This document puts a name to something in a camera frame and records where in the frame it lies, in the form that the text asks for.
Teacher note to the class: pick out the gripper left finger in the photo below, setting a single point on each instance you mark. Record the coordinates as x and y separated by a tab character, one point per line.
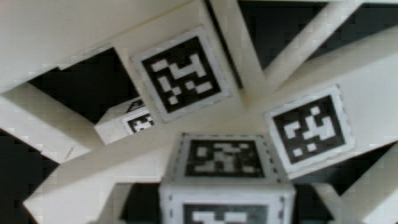
114	205

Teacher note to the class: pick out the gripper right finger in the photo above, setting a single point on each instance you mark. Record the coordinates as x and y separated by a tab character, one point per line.
332	203

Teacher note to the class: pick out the white chair leg block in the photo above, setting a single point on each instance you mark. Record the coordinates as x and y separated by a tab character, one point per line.
124	121

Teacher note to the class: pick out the white tagged cube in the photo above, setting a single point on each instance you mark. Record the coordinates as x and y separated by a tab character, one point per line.
224	186

